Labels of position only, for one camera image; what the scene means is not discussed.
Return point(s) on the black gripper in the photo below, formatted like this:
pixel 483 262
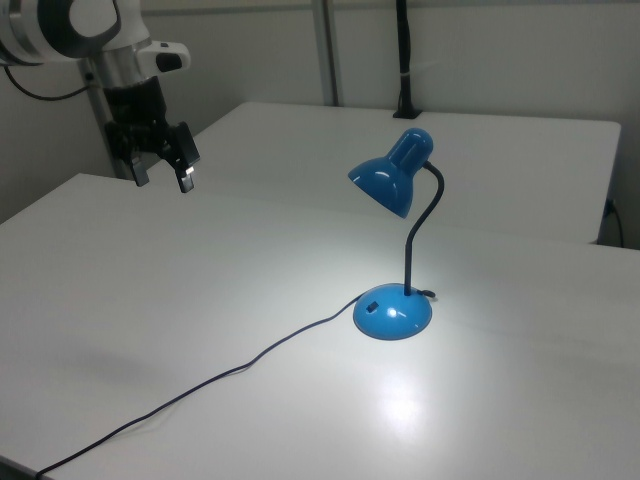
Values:
pixel 136 104

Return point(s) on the blue gooseneck desk lamp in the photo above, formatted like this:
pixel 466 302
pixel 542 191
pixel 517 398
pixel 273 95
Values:
pixel 390 312

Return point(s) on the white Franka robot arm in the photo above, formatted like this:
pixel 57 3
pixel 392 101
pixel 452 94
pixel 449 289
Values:
pixel 40 30

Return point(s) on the grey metal stand post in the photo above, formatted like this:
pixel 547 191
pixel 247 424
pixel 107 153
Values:
pixel 97 107

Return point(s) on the grey partition frame post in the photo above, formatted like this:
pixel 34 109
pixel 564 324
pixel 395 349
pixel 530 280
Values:
pixel 327 50

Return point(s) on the black clamped camera pole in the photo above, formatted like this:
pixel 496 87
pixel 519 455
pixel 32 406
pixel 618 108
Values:
pixel 405 60

